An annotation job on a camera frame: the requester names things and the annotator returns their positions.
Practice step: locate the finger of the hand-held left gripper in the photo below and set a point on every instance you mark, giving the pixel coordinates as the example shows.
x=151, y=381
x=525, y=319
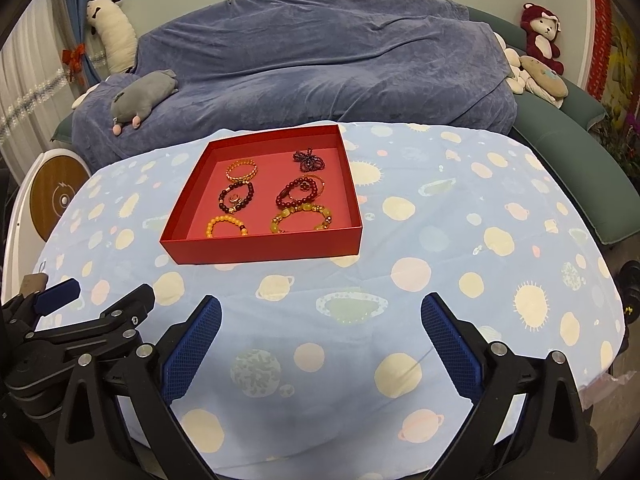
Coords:
x=57, y=294
x=120, y=320

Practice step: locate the green sofa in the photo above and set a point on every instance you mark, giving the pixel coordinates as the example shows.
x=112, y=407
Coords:
x=565, y=145

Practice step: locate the white plush toy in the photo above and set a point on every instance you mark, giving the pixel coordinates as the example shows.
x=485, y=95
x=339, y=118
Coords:
x=515, y=80

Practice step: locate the red cardboard box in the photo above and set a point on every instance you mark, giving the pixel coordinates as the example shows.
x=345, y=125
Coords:
x=250, y=255

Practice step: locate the red ribbon bow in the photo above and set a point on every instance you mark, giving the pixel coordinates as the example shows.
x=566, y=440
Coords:
x=75, y=57

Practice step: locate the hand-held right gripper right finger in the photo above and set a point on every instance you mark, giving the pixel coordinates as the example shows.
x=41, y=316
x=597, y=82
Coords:
x=452, y=345

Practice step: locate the blue velvet blanket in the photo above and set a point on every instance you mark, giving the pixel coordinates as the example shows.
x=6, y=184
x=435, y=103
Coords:
x=325, y=60

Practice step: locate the dark purple beaded ornament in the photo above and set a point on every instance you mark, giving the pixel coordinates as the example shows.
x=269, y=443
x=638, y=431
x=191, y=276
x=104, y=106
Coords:
x=306, y=160

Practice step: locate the white device with wooden disc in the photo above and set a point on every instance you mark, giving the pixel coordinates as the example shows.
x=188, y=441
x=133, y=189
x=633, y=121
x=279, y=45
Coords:
x=55, y=195

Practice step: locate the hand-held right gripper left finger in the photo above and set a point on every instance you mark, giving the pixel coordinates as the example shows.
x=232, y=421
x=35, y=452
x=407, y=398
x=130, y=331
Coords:
x=192, y=350

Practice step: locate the red patterned wall hanging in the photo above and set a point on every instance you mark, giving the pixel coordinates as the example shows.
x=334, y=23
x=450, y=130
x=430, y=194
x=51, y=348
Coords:
x=597, y=35

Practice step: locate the white sheer curtain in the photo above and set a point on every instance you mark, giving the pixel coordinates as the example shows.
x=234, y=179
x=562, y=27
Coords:
x=30, y=85

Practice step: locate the planet print blue tablecloth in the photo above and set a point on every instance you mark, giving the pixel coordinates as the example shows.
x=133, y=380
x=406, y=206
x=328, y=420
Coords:
x=425, y=210

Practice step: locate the red plush monkey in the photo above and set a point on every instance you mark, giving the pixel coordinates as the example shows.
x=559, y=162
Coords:
x=537, y=47

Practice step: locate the white plush alpaca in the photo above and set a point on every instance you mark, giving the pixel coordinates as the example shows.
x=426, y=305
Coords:
x=117, y=35

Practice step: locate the grey plush mouse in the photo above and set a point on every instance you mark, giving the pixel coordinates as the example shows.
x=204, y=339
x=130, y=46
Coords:
x=145, y=92

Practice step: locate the brown padded object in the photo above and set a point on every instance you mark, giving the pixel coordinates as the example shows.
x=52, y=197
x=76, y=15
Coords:
x=32, y=283

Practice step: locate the thin gold bangle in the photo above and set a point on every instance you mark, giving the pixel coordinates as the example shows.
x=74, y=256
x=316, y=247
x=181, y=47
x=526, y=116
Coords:
x=322, y=183

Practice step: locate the beige round plush cushion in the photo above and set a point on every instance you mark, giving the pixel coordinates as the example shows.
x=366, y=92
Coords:
x=545, y=77

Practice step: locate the flower arrangement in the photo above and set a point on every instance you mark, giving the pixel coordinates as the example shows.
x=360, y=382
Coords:
x=625, y=110

